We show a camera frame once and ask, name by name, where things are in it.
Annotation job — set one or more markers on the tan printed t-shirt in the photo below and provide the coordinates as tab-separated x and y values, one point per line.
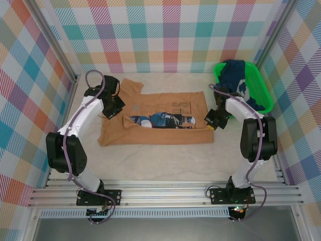
163	105

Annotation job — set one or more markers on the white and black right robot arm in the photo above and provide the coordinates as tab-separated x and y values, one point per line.
253	135

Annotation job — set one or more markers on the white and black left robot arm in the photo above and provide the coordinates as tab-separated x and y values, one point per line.
75	140

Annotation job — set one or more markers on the navy blue t-shirt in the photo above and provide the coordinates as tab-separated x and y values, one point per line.
232	72

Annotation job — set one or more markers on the green plastic basket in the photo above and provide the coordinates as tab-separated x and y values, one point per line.
258	82

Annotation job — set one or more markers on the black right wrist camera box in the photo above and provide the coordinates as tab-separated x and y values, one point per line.
210	116

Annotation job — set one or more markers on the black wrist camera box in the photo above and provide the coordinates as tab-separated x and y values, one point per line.
210	116
116	106

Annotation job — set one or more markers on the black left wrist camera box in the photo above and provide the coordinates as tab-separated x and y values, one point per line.
116	106

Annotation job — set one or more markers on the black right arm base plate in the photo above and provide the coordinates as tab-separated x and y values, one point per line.
219	195

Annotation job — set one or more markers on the aluminium frame post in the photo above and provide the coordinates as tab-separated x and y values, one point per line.
52	40
272	32

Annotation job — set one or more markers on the aluminium side rail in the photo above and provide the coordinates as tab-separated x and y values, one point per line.
279	168

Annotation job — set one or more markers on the aluminium mounting rail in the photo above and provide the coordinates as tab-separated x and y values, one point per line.
163	195

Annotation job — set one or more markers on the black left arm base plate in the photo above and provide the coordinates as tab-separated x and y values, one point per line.
113	197

